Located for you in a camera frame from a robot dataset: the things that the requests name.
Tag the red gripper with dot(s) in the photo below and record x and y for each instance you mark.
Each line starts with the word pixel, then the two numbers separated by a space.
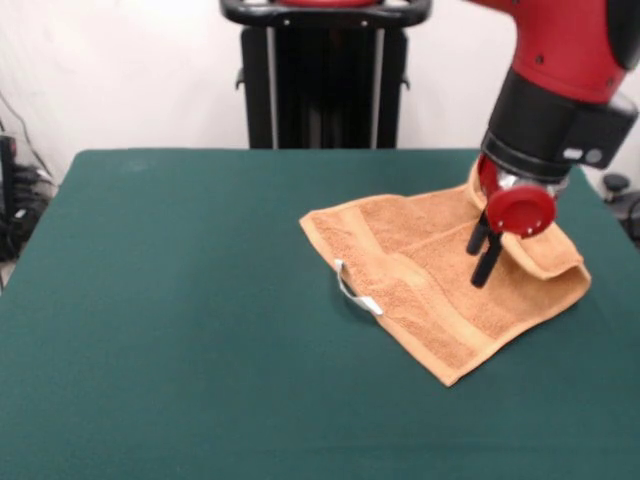
pixel 520 210

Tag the orange terry towel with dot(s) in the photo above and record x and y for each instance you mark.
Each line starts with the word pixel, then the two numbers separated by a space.
pixel 425 260

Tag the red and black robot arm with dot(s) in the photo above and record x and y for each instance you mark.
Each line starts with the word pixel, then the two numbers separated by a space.
pixel 560 100

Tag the black office chair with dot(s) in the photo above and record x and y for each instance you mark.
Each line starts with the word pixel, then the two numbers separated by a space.
pixel 620 190

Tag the dark green table cloth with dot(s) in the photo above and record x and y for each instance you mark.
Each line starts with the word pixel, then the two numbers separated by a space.
pixel 150 350

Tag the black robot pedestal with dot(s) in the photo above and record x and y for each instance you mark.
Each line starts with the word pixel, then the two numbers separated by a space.
pixel 325 75

